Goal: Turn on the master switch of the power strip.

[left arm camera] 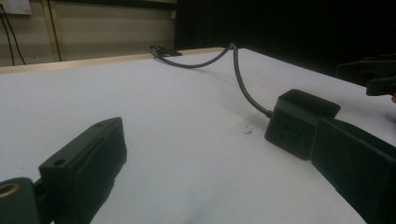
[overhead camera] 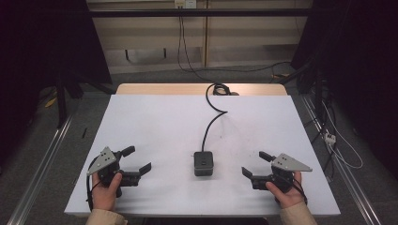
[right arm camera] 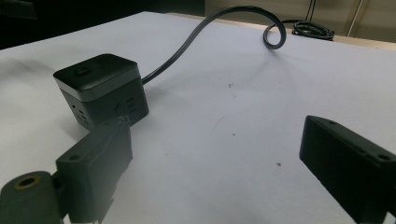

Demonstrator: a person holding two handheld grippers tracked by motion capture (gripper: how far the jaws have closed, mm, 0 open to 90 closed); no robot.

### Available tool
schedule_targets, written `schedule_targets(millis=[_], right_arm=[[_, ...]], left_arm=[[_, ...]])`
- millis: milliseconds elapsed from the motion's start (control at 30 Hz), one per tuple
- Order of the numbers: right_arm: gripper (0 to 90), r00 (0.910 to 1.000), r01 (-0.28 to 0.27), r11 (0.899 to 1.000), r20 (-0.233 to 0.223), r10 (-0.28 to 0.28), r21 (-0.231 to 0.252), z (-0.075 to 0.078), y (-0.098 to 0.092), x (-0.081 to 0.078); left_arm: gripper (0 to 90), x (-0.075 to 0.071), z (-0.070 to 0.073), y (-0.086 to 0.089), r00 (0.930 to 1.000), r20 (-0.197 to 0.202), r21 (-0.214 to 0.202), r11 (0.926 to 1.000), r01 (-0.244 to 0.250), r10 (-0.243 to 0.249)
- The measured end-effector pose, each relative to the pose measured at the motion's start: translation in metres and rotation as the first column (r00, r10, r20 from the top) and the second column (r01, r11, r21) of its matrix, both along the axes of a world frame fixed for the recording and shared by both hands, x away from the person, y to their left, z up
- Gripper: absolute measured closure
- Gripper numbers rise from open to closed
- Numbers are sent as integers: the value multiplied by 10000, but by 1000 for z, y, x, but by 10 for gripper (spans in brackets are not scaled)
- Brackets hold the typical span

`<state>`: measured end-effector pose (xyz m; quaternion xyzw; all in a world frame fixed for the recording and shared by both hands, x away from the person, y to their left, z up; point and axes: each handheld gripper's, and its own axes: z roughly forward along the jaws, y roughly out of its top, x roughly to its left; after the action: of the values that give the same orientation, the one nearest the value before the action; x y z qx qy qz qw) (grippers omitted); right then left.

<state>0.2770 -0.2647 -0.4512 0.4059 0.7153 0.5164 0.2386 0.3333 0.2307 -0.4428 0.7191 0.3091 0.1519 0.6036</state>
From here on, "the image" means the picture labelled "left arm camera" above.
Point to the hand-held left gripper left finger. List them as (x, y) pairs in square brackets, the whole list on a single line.
[(84, 165)]

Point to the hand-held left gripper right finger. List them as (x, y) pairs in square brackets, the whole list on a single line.
[(355, 161)]

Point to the black cube power socket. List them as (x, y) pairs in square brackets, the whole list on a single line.
[(294, 127)]

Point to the black curtain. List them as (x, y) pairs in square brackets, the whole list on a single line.
[(280, 28)]

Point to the white wall socket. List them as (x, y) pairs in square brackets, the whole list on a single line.
[(17, 6)]

